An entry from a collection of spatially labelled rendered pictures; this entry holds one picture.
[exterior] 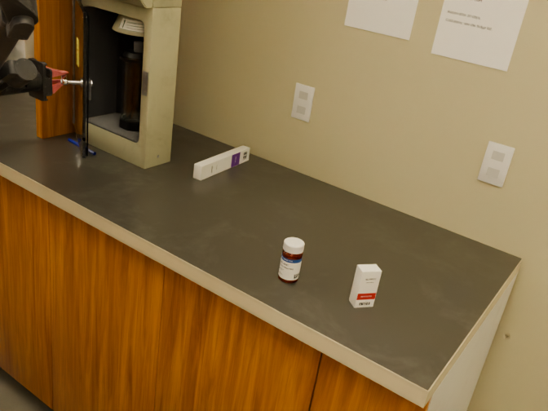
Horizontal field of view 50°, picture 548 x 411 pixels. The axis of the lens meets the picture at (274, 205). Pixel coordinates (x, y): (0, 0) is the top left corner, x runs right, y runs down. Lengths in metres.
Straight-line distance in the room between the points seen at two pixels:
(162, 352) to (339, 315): 0.54
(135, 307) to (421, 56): 1.03
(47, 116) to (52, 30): 0.27
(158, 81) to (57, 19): 0.39
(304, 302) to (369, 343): 0.17
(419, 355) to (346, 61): 0.96
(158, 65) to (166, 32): 0.10
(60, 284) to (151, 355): 0.38
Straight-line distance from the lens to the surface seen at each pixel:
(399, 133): 1.78
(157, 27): 1.72
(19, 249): 1.96
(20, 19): 1.26
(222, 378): 1.48
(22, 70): 1.58
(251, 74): 2.03
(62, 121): 2.06
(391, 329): 1.26
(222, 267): 1.34
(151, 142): 1.81
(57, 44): 1.99
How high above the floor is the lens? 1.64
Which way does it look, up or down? 25 degrees down
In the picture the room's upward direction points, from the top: 9 degrees clockwise
